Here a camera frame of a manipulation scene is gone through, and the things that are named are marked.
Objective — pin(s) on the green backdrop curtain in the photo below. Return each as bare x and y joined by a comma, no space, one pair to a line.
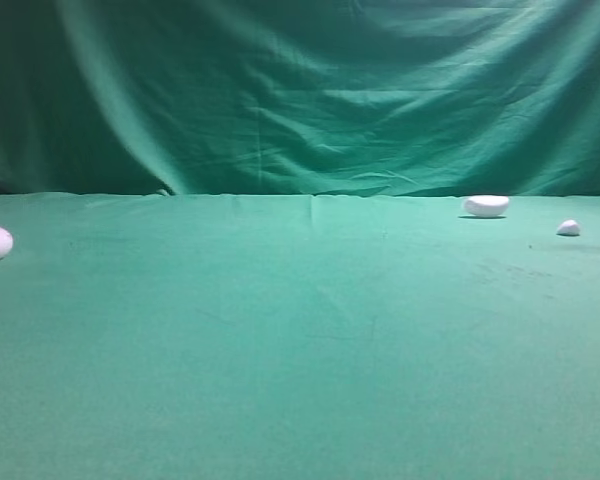
365,98

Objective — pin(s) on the green table cloth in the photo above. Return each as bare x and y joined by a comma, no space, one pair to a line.
298,337

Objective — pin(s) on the white earbud far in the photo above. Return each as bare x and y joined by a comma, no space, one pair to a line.
569,228

